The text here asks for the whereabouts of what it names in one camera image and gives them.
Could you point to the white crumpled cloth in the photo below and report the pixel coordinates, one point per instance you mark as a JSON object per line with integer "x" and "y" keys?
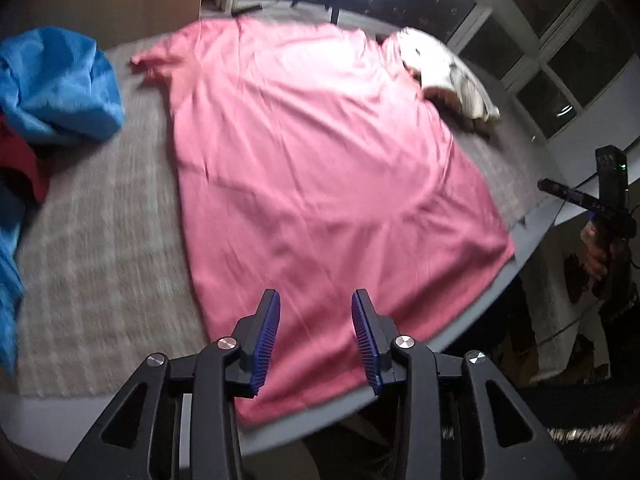
{"x": 450, "y": 75}

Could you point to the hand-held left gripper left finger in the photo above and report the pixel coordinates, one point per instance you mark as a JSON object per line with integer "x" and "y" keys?
{"x": 265, "y": 345}

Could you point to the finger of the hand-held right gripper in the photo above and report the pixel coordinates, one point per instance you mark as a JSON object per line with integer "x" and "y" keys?
{"x": 565, "y": 191}

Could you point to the white framed window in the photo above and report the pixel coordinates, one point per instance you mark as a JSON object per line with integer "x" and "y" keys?
{"x": 545, "y": 45}

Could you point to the grey checked blanket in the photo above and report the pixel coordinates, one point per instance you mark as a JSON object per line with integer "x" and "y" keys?
{"x": 100, "y": 260}

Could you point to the pink t-shirt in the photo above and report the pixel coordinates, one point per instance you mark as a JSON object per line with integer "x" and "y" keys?
{"x": 310, "y": 170}

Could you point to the person's right hand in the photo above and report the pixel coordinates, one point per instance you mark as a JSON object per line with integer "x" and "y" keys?
{"x": 596, "y": 255}

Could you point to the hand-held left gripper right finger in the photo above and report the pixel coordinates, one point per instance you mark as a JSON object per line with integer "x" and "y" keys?
{"x": 365, "y": 345}

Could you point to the blue crumpled cloth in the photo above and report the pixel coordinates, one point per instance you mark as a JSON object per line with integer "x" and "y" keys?
{"x": 9, "y": 280}
{"x": 55, "y": 85}

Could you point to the red cloth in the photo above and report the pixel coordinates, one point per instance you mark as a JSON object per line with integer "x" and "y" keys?
{"x": 22, "y": 160}

